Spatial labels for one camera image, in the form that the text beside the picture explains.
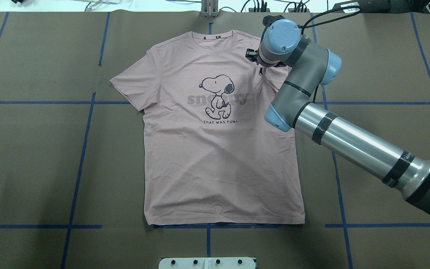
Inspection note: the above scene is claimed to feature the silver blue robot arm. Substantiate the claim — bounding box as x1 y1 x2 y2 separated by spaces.
246 15 430 215

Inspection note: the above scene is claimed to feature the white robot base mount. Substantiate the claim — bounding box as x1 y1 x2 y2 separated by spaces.
158 257 258 269

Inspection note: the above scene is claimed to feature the pink Snoopy t-shirt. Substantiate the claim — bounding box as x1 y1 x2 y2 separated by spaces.
110 30 305 225

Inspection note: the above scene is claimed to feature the brown paper table cover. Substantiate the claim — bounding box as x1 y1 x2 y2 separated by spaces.
0 10 430 269

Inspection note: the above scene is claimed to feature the aluminium frame post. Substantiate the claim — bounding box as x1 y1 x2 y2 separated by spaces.
200 0 219 18

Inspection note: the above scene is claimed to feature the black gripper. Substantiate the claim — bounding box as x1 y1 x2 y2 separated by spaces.
246 48 259 63

